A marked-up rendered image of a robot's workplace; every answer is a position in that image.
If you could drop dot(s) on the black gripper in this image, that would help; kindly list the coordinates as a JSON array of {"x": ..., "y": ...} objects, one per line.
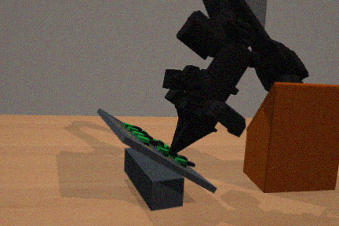
[{"x": 197, "y": 118}]

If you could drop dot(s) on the dark grey switch panel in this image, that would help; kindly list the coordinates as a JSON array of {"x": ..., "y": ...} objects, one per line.
[{"x": 155, "y": 171}]

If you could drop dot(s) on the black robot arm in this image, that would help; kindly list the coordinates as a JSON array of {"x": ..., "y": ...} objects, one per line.
[{"x": 226, "y": 35}]

